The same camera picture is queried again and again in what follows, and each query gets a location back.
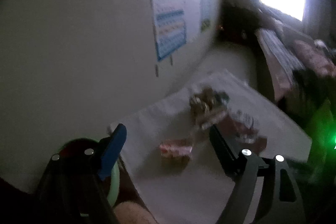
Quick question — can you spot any pink snack wrapper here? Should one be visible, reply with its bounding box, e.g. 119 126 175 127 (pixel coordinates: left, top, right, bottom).
159 138 193 160

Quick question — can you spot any green trash bin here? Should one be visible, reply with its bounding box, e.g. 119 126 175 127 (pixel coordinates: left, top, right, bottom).
59 136 126 206

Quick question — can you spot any person's left hand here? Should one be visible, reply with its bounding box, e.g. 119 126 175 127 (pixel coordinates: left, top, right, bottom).
113 201 157 224

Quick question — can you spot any brown crumpled wrapper pile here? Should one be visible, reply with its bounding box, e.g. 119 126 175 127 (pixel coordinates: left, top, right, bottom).
189 86 267 155

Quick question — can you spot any bed with patterned bedding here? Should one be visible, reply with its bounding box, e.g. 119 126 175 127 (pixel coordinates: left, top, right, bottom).
256 27 335 102

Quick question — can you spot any green picture poster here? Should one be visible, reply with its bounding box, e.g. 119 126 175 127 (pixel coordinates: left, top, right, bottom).
201 0 211 32

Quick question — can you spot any blue wall poster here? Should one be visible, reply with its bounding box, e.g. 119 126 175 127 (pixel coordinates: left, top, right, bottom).
150 0 187 63

